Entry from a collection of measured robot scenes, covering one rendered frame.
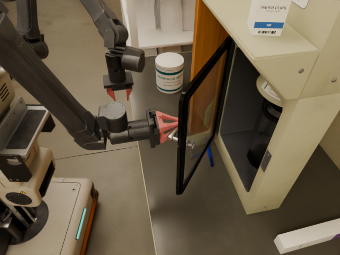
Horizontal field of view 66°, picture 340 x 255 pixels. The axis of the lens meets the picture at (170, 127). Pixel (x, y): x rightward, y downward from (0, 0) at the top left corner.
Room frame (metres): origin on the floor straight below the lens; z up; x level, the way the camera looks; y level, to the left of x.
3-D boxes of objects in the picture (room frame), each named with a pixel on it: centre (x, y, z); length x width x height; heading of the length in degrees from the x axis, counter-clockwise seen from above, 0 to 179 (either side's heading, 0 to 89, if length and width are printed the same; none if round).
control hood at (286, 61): (0.52, -0.15, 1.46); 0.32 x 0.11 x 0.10; 12
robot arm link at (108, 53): (0.76, 0.18, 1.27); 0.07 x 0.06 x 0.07; 70
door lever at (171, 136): (0.50, -0.03, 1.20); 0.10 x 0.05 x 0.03; 152
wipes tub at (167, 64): (1.05, 0.00, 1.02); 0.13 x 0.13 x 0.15
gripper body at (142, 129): (0.50, 0.08, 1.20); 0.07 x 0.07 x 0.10; 12
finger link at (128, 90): (0.76, 0.17, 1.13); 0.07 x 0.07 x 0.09; 12
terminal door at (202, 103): (0.55, -0.09, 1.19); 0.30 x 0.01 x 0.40; 152
